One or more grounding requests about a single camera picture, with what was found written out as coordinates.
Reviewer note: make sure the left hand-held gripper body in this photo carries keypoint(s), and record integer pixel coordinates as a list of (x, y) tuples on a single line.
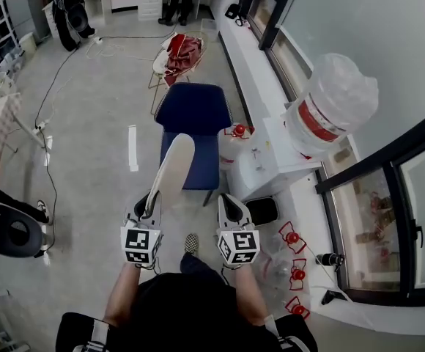
[(137, 243)]

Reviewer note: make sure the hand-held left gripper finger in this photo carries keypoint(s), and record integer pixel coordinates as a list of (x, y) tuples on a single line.
[(155, 208), (133, 207)]

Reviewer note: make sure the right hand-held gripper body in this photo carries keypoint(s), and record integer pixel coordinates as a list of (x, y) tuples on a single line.
[(239, 247)]

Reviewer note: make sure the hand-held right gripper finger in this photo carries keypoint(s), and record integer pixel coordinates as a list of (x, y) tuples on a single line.
[(222, 211), (242, 209)]

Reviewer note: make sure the dark blue chair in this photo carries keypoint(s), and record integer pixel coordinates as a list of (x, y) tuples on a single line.
[(194, 108)]

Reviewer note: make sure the person's left forearm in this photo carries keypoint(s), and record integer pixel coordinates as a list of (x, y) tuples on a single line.
[(123, 295)]

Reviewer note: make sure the person's right forearm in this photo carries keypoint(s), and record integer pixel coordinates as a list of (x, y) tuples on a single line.
[(250, 295)]

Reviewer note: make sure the black waste bin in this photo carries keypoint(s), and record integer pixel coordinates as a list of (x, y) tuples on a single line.
[(261, 211)]

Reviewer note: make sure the person's checkered shoe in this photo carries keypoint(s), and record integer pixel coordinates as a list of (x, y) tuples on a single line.
[(191, 243)]

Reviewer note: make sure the person's leg in dark trousers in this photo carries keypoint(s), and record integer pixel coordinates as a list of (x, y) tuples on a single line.
[(196, 266)]

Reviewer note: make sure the red-capped clear bottle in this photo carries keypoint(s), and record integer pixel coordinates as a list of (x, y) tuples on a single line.
[(298, 274), (292, 237), (298, 308)]

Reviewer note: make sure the white low cabinet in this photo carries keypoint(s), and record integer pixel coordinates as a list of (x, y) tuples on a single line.
[(271, 160)]

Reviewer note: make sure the white tape strip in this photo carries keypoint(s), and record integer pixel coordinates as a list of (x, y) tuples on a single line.
[(133, 147)]

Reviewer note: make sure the water jug with red cap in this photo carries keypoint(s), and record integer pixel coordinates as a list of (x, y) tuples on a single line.
[(234, 145)]

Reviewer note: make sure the person's black clothed torso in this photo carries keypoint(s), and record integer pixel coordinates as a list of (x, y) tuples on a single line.
[(187, 317)]

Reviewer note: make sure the black cylindrical device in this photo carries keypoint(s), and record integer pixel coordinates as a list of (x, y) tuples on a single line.
[(330, 259)]

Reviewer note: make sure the black wedge-shaped object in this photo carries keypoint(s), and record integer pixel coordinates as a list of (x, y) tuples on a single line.
[(332, 296)]

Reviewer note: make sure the white power strip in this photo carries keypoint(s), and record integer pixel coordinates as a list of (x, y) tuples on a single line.
[(41, 126)]

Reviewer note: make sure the large plastic-wrapped water bottle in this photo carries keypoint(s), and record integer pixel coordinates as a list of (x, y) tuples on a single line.
[(329, 105)]

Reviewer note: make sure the red cloth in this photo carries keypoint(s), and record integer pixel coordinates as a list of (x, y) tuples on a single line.
[(181, 55)]

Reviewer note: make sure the white waste bin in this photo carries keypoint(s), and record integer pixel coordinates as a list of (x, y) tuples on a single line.
[(28, 45)]

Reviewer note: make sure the black bag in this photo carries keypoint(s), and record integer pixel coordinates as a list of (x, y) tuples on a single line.
[(231, 11)]

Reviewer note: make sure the black window frame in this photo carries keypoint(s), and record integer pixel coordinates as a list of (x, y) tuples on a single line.
[(392, 167)]

